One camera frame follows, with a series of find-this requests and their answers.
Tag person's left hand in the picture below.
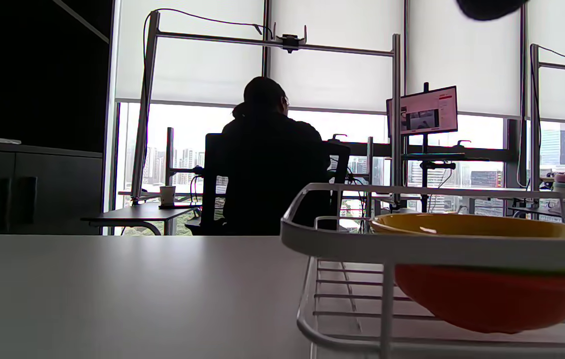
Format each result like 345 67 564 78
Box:
456 0 530 21

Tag black monitor stand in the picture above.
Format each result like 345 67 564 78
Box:
402 82 490 214

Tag white wire dish rack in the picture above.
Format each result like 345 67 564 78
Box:
281 182 565 359

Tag black office chair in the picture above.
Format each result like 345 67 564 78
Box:
185 133 351 236

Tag dark side table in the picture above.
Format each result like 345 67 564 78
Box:
81 202 198 236

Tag black cable on frame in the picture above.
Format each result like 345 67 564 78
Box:
142 7 274 60

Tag white paper cup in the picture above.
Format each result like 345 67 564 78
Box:
159 185 177 208

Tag black camera on frame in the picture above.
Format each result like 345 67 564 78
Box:
273 24 309 54

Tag computer monitor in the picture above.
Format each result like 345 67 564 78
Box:
386 85 459 137

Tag dark grey cabinet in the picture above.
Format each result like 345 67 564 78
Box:
0 135 105 235

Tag orange and yellow bowl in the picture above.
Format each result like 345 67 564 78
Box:
370 213 565 334

